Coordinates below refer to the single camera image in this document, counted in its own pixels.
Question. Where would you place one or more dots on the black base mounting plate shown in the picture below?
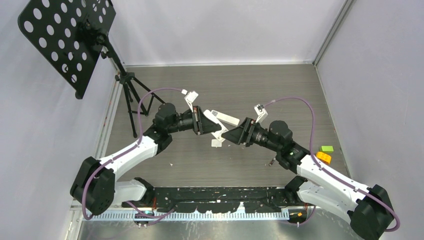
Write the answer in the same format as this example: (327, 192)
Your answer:
(220, 200)

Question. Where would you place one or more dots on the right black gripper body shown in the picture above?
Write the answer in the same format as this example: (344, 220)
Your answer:
(249, 127)

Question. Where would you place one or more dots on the small white battery cover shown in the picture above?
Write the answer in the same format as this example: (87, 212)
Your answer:
(215, 143)

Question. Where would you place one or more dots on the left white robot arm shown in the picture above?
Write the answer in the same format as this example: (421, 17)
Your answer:
(96, 184)

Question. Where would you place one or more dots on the long white remote control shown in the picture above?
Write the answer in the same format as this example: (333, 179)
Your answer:
(225, 118)

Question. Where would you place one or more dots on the black perforated music stand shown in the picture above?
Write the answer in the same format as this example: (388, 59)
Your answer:
(72, 35)

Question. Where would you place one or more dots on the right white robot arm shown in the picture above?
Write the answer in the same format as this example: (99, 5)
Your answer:
(368, 210)

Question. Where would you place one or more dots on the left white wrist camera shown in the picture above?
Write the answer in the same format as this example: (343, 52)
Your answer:
(190, 97)

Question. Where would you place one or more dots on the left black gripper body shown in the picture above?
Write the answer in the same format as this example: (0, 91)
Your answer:
(197, 127)

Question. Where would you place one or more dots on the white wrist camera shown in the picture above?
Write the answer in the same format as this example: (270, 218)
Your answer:
(190, 97)
(261, 113)

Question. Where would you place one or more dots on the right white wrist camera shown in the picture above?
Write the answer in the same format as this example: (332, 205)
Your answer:
(261, 113)

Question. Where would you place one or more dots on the green block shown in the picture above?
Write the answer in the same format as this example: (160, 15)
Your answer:
(328, 149)

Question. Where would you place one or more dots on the orange block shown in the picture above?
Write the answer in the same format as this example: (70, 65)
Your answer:
(324, 157)

